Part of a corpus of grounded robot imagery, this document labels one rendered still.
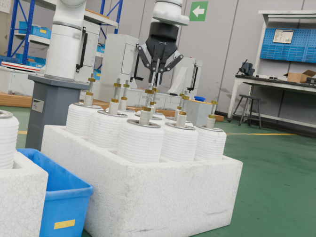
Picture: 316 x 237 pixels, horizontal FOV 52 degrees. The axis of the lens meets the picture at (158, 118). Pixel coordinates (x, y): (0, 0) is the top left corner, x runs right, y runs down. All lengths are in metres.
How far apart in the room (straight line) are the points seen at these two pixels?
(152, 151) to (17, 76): 2.10
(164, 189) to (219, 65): 5.81
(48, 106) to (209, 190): 0.56
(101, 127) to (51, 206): 0.22
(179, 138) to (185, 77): 3.68
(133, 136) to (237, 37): 5.79
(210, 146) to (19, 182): 0.49
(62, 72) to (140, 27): 6.88
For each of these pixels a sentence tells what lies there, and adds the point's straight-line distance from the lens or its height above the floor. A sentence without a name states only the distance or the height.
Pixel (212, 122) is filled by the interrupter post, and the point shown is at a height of 0.27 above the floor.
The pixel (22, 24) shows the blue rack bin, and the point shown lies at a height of 0.95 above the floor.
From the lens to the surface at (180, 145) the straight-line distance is 0.74.
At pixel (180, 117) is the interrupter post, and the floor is 0.27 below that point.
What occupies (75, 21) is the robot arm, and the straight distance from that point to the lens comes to 1.10.
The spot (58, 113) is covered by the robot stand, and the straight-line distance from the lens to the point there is 1.07.
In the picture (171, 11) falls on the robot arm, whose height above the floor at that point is 0.53.
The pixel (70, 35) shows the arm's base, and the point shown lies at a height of 0.44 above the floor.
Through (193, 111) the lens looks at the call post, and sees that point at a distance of 1.09.
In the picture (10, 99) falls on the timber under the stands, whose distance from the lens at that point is 2.60.
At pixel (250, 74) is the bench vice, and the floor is 0.80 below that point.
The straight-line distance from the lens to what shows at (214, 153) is 0.84.
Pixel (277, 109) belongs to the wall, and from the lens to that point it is 5.87.
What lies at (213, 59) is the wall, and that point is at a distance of 6.53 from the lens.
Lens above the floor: 0.34
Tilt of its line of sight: 5 degrees down
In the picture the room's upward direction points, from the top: 10 degrees clockwise
